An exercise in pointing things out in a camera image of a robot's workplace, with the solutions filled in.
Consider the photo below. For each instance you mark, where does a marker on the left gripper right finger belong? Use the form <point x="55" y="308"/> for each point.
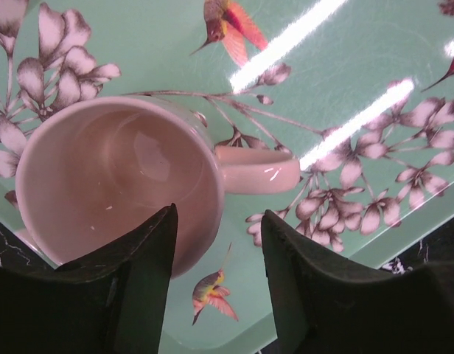
<point x="325" y="303"/>

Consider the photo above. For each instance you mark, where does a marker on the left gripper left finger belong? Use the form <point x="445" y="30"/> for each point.
<point x="111" y="300"/>

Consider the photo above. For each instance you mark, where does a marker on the pink mug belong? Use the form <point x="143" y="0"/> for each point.
<point x="100" y="168"/>

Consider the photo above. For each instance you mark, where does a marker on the green plastic tray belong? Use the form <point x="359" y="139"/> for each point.
<point x="361" y="91"/>

